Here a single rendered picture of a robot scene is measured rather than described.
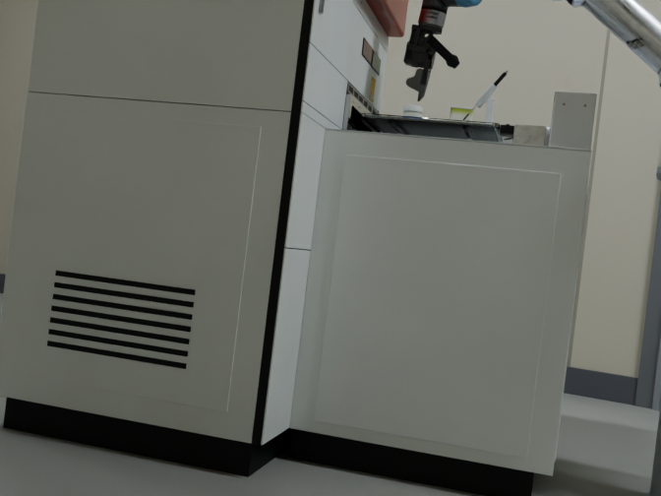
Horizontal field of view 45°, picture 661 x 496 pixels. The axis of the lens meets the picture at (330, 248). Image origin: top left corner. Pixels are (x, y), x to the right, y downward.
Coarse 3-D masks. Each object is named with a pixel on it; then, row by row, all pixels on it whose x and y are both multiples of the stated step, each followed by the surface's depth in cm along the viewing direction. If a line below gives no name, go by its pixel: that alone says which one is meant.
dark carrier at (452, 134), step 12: (372, 120) 218; (384, 120) 216; (384, 132) 237; (396, 132) 234; (408, 132) 232; (420, 132) 229; (432, 132) 226; (444, 132) 224; (456, 132) 221; (480, 132) 217; (492, 132) 214
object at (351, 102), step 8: (352, 96) 211; (352, 104) 212; (360, 104) 220; (344, 112) 209; (360, 112) 222; (368, 112) 231; (344, 120) 209; (368, 120) 233; (344, 128) 209; (352, 128) 215; (376, 128) 246
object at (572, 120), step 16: (560, 96) 185; (576, 96) 184; (592, 96) 183; (560, 112) 185; (576, 112) 184; (592, 112) 183; (560, 128) 185; (576, 128) 184; (592, 128) 183; (560, 144) 185; (576, 144) 184
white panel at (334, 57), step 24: (312, 0) 174; (336, 0) 190; (360, 0) 212; (312, 24) 174; (336, 24) 192; (360, 24) 215; (312, 48) 176; (336, 48) 195; (360, 48) 218; (384, 48) 247; (312, 72) 178; (336, 72) 197; (360, 72) 221; (384, 72) 251; (312, 96) 180; (336, 96) 200; (336, 120) 203; (360, 120) 235
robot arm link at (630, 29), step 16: (560, 0) 185; (576, 0) 182; (592, 0) 180; (608, 0) 178; (624, 0) 177; (608, 16) 178; (624, 16) 176; (640, 16) 175; (624, 32) 177; (640, 32) 175; (656, 32) 174; (640, 48) 176; (656, 48) 174; (656, 64) 175
